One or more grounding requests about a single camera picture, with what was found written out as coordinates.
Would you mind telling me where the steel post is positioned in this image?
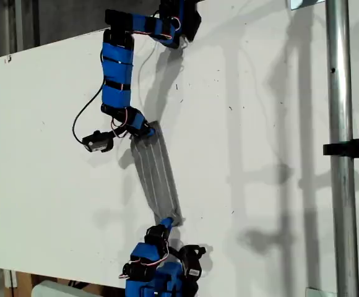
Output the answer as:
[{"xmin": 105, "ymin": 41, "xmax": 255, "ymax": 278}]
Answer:
[{"xmin": 324, "ymin": 0, "xmax": 359, "ymax": 297}]

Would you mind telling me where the white bar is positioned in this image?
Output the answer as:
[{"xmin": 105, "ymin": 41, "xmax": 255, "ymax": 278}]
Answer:
[{"xmin": 2, "ymin": 269, "xmax": 18, "ymax": 289}]

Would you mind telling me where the wooden table leg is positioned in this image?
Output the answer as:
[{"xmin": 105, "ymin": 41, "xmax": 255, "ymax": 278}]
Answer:
[{"xmin": 14, "ymin": 272, "xmax": 34, "ymax": 297}]

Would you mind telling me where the black camera cable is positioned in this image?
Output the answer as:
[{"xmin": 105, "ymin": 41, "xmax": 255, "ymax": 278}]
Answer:
[{"xmin": 71, "ymin": 51, "xmax": 106, "ymax": 145}]

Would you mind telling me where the black camera box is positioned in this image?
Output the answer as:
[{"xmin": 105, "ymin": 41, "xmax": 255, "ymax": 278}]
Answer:
[
  {"xmin": 179, "ymin": 244, "xmax": 207, "ymax": 280},
  {"xmin": 82, "ymin": 129, "xmax": 115, "ymax": 153}
]

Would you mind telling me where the grey white-striped towel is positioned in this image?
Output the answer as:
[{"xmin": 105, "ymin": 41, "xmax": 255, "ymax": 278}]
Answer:
[{"xmin": 129, "ymin": 119, "xmax": 186, "ymax": 228}]

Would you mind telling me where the grey background pole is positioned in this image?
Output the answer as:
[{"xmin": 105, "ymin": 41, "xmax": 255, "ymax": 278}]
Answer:
[{"xmin": 14, "ymin": 0, "xmax": 25, "ymax": 52}]

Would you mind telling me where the white box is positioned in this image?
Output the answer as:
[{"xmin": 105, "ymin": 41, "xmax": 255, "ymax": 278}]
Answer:
[{"xmin": 31, "ymin": 280, "xmax": 87, "ymax": 297}]

